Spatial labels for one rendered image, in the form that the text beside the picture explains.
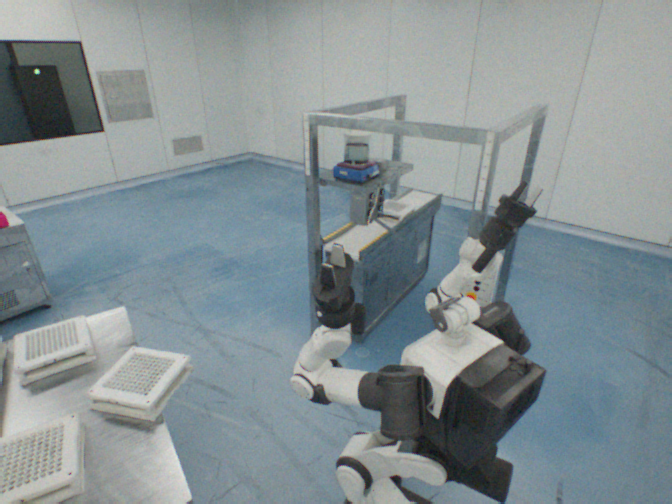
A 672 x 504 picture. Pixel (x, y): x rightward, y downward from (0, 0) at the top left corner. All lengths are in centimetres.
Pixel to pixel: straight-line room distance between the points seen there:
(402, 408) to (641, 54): 448
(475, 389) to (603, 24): 443
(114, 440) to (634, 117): 489
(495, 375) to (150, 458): 102
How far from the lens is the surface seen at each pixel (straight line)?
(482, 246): 130
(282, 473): 230
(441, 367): 104
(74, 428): 152
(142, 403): 150
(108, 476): 145
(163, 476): 139
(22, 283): 389
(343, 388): 106
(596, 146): 512
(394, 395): 97
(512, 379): 107
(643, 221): 526
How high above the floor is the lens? 191
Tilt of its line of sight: 27 degrees down
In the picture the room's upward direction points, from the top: straight up
